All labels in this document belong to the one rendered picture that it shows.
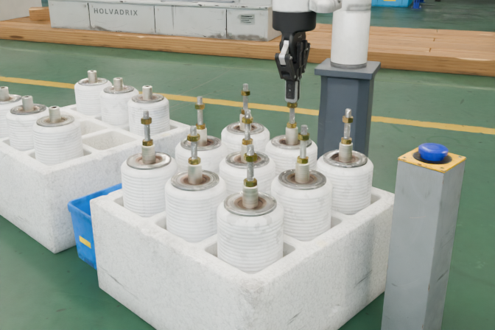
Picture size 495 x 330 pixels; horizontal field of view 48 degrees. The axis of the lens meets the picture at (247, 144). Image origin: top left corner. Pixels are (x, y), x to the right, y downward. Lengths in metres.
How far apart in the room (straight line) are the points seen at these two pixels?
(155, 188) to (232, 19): 2.27
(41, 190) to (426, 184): 0.73
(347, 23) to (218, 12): 1.81
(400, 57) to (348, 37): 1.46
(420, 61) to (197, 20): 1.23
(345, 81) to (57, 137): 0.69
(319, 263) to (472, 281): 0.40
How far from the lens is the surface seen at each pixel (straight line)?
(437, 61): 2.84
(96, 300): 1.06
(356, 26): 1.41
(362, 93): 1.42
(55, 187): 1.16
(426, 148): 0.82
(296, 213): 0.85
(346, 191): 0.94
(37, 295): 1.11
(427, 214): 0.82
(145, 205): 0.94
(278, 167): 1.00
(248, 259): 0.78
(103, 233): 1.00
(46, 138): 1.18
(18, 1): 4.34
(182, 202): 0.84
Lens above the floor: 0.60
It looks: 20 degrees down
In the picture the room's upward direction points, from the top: straight up
